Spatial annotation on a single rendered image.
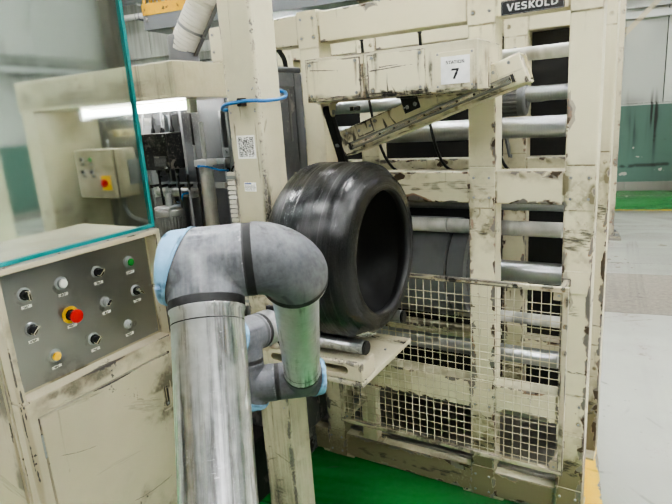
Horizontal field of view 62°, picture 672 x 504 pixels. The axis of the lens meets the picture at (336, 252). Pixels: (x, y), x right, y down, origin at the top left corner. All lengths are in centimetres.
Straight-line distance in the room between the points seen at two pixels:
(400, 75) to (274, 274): 114
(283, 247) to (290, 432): 136
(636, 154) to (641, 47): 170
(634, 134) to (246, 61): 924
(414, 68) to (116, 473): 158
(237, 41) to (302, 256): 112
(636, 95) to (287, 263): 1003
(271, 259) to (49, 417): 110
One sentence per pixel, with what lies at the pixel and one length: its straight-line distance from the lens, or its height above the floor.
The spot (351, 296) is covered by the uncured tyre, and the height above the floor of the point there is 109.
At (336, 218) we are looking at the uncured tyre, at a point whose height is 132.
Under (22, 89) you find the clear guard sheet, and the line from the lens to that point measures 172.
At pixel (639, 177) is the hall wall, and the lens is 1073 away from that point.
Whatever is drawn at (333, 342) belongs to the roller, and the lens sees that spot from 175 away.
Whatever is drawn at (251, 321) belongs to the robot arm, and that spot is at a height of 113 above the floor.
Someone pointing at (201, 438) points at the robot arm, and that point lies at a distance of 81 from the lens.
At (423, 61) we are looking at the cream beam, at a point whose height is 173.
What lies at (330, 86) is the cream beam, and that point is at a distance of 197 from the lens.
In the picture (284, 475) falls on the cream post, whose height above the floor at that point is 29.
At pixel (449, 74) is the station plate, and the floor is 169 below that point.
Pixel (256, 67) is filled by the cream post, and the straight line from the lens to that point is 183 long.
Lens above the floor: 160
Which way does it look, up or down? 14 degrees down
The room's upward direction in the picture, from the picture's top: 4 degrees counter-clockwise
